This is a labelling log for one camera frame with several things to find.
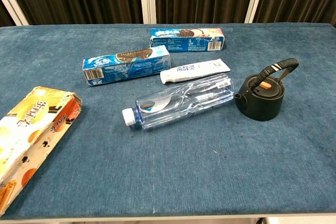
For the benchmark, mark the yellow orange torn snack box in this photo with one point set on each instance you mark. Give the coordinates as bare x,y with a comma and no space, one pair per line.
31,134

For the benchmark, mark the clear plastic water bottle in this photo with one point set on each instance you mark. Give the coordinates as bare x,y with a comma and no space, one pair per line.
181,103

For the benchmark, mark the blue fabric table cover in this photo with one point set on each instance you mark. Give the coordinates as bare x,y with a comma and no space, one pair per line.
168,161

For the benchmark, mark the blue cookie box brown oval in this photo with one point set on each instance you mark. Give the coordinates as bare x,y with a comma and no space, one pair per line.
126,65

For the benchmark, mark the blue cookie box pink end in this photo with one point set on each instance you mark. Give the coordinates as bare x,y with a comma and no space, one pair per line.
187,40

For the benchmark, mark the white toothpaste tube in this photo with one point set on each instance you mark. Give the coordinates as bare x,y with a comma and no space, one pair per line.
194,72

